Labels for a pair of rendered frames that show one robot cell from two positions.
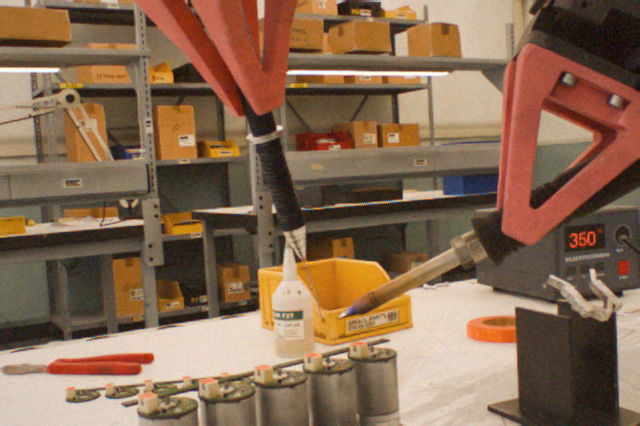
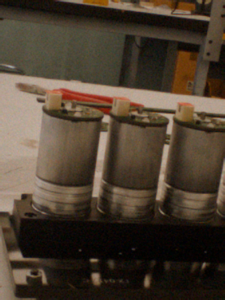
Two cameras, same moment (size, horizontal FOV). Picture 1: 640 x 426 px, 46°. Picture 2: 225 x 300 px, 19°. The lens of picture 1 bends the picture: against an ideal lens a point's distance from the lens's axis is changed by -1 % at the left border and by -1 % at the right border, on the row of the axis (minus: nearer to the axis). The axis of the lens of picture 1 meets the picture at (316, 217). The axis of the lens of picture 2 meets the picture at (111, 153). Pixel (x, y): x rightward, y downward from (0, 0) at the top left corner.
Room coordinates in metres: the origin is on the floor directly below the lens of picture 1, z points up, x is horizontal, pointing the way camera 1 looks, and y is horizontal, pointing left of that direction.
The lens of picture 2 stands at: (0.06, -0.04, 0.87)
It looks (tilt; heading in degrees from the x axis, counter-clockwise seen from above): 15 degrees down; 21
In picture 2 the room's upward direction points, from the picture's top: 8 degrees clockwise
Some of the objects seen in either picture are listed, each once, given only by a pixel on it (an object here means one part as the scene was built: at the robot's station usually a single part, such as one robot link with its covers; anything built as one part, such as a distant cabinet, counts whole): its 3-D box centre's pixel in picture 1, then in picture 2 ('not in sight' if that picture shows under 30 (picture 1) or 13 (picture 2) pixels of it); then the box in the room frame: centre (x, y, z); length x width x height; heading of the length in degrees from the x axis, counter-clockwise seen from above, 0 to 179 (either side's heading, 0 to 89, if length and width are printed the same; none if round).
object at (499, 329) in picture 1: (502, 328); not in sight; (0.65, -0.16, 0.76); 0.06 x 0.06 x 0.01
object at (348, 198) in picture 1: (370, 196); not in sight; (3.31, -0.24, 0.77); 0.24 x 0.16 x 0.04; 118
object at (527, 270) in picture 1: (553, 250); not in sight; (0.85, -0.27, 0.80); 0.15 x 0.12 x 0.10; 20
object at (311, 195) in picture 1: (316, 195); not in sight; (3.15, 0.00, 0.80); 0.15 x 0.12 x 0.10; 48
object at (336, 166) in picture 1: (402, 165); not in sight; (3.19, -0.37, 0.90); 1.30 x 0.06 x 0.12; 119
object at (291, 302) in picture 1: (291, 295); not in sight; (0.63, 0.03, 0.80); 0.03 x 0.03 x 0.10
